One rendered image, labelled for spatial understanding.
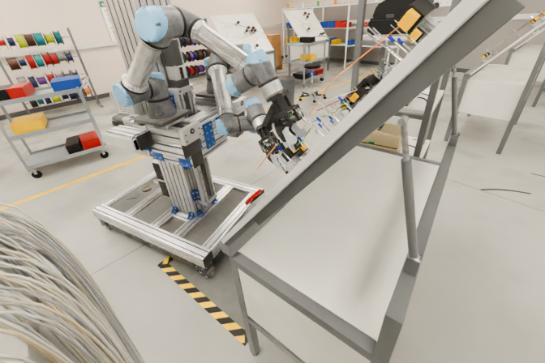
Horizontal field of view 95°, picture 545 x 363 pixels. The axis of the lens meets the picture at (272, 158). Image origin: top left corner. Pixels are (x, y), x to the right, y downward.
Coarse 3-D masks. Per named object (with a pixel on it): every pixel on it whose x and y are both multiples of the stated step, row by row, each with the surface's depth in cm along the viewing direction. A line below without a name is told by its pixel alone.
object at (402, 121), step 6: (402, 120) 51; (408, 120) 53; (402, 126) 52; (402, 132) 53; (402, 138) 53; (402, 144) 54; (408, 144) 54; (402, 150) 54; (408, 150) 54; (408, 156) 54
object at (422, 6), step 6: (420, 0) 54; (426, 0) 55; (414, 6) 53; (420, 6) 53; (426, 6) 54; (432, 6) 54; (438, 6) 58; (420, 12) 53; (426, 12) 53; (420, 18) 53; (426, 18) 54; (432, 18) 55; (414, 24) 55; (420, 24) 56; (426, 24) 56; (432, 24) 54; (426, 30) 56
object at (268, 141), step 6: (258, 126) 105; (264, 126) 105; (270, 126) 108; (258, 132) 104; (264, 132) 106; (270, 132) 109; (264, 138) 103; (270, 138) 102; (276, 138) 104; (264, 144) 103; (270, 144) 103; (270, 150) 105; (276, 150) 107
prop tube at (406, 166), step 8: (408, 160) 55; (408, 168) 55; (408, 176) 56; (408, 184) 56; (408, 192) 57; (408, 200) 58; (408, 208) 59; (408, 216) 60; (408, 224) 61; (408, 232) 62; (416, 232) 61; (408, 240) 63; (416, 240) 62; (408, 248) 64; (416, 248) 63; (408, 256) 65; (416, 256) 64
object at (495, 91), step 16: (544, 16) 279; (528, 32) 244; (544, 48) 240; (480, 64) 326; (496, 64) 350; (464, 80) 294; (480, 80) 287; (496, 80) 282; (512, 80) 279; (528, 80) 256; (464, 96) 304; (480, 96) 292; (496, 96) 282; (512, 96) 273; (528, 96) 341; (464, 112) 310; (480, 112) 298; (496, 112) 287; (512, 112) 278; (448, 128) 325; (512, 128) 280
